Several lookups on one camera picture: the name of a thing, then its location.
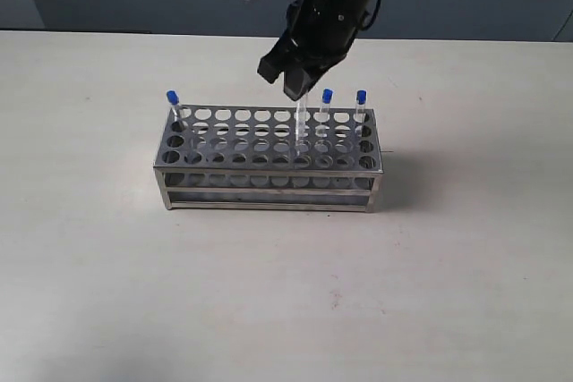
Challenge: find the blue-capped tube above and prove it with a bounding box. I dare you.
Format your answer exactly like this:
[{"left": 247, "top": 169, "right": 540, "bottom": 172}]
[
  {"left": 166, "top": 89, "right": 185, "bottom": 132},
  {"left": 354, "top": 89, "right": 367, "bottom": 139},
  {"left": 314, "top": 88, "right": 334, "bottom": 153},
  {"left": 294, "top": 94, "right": 309, "bottom": 168}
]

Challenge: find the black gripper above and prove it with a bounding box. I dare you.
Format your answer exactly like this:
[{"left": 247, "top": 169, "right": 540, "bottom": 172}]
[{"left": 257, "top": 0, "right": 370, "bottom": 101}]

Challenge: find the stainless steel test tube rack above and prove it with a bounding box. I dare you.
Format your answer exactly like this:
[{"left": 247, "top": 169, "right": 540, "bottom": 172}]
[{"left": 153, "top": 105, "right": 384, "bottom": 212}]

